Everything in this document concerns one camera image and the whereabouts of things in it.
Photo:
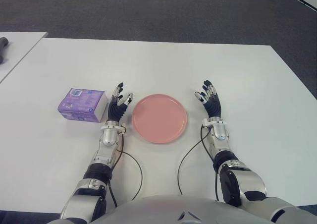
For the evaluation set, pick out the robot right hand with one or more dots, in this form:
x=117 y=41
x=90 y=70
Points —
x=213 y=107

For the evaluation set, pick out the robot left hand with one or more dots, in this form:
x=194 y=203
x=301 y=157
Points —
x=116 y=111

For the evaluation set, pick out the purple tissue paper pack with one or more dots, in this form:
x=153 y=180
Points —
x=79 y=105

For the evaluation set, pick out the robot right arm silver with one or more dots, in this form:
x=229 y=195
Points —
x=235 y=179

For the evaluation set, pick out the pink round plate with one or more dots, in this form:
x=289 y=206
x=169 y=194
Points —
x=159 y=118

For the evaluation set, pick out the grey robot torso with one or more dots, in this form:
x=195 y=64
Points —
x=158 y=209

